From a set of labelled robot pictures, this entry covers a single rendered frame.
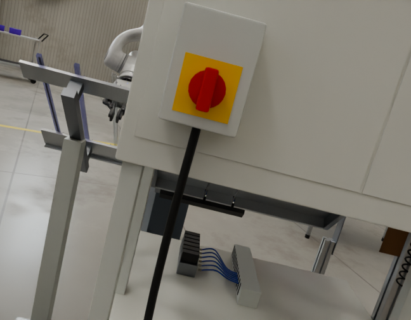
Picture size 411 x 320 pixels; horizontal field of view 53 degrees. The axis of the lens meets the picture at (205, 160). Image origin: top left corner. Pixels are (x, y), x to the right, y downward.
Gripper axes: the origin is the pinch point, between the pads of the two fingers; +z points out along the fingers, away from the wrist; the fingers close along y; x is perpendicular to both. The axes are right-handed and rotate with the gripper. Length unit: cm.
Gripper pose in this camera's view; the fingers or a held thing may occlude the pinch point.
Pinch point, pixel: (115, 115)
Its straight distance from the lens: 142.3
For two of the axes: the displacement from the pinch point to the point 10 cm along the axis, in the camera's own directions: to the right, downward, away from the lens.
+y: 9.7, 2.4, 0.6
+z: -1.5, 7.5, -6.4
